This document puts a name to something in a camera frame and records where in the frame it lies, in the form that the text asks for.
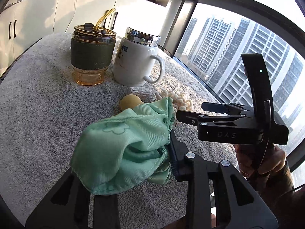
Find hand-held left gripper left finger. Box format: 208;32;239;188
25;166;121;229

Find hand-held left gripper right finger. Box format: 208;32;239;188
167;129;279;229

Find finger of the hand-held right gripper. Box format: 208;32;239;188
201;102;247;115
176;110;243;127

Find green microfibre cloth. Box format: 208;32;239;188
71;97;177;195

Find person's right forearm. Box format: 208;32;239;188
248;162;305;229

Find person's right hand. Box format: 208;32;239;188
234;144;287;180

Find cream chenille loop cloth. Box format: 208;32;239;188
156;89;193;124

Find grey crochet coaster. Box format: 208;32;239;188
126;85;156;98

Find high-rise apartment buildings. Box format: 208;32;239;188
175;15;305;153

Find yellow gourd-shaped makeup sponge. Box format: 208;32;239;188
120;94;146;111

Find white lidded mug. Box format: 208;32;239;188
113;27;166;87

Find grey terry towel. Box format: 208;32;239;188
0;33;239;229

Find amber glass tumbler green sleeve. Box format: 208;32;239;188
71;8;117;87

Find white base cabinet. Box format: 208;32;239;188
0;0;172;74

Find dark window frame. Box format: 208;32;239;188
167;0;305;191

